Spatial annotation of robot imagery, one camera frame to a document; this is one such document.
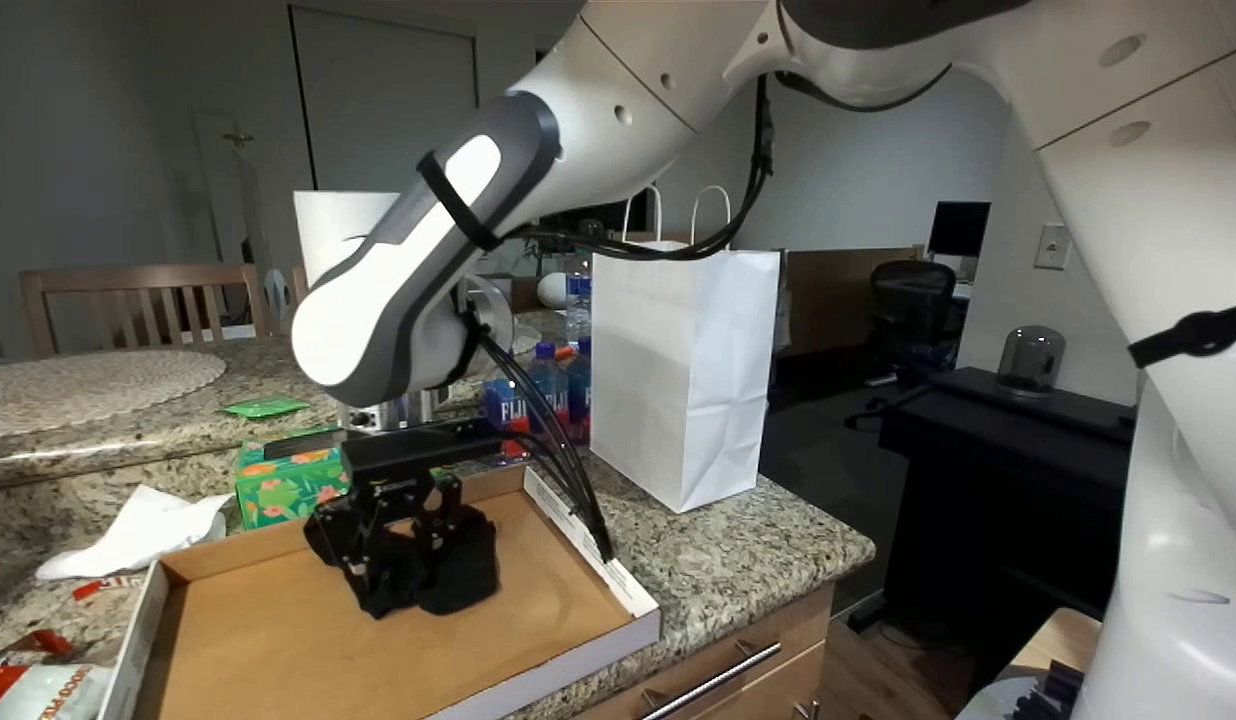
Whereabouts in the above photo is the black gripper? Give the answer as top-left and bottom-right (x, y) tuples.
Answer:
(304, 472), (461, 619)

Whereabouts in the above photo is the black sock pile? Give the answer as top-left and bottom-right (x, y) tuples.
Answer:
(415, 508), (500, 616)

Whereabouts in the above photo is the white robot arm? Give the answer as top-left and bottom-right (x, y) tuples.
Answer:
(292, 0), (1236, 720)

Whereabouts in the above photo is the white paper bag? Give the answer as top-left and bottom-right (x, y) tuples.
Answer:
(588, 221), (780, 512)

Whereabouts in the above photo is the red white snack bag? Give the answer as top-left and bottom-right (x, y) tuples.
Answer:
(0, 633), (114, 720)

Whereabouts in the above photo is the green tissue box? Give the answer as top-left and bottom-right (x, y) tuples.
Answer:
(234, 431), (348, 527)

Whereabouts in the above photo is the cardboard tray box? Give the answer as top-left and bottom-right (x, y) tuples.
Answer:
(101, 467), (660, 720)

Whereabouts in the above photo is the green small packet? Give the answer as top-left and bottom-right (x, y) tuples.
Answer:
(224, 395), (304, 421)

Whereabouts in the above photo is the white crumpled napkin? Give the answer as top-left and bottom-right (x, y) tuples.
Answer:
(38, 482), (229, 580)

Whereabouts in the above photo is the water bottle pack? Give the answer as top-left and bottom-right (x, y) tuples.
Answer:
(483, 339), (588, 444)

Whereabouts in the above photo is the white paper towel roll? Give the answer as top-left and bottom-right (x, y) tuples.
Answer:
(292, 190), (397, 281)

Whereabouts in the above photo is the round woven placemat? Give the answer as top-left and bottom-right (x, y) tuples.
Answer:
(0, 346), (224, 441)

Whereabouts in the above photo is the wooden chair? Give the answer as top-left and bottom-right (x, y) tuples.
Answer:
(21, 264), (270, 354)

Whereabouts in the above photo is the white projector screen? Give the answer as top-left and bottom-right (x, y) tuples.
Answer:
(289, 9), (481, 190)

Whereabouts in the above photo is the black office chair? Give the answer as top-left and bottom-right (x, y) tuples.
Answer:
(867, 258), (958, 383)

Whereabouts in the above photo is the black cabinet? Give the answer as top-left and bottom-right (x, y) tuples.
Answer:
(882, 369), (1137, 673)

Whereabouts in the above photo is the computer monitor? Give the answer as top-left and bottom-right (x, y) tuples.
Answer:
(930, 200), (990, 254)

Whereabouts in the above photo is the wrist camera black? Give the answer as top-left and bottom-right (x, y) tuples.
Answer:
(344, 422), (500, 472)

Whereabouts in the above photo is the drawer handle metal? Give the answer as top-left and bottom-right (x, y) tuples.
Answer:
(640, 641), (783, 720)

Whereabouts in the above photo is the wall light switch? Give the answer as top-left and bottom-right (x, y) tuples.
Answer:
(1034, 224), (1071, 272)

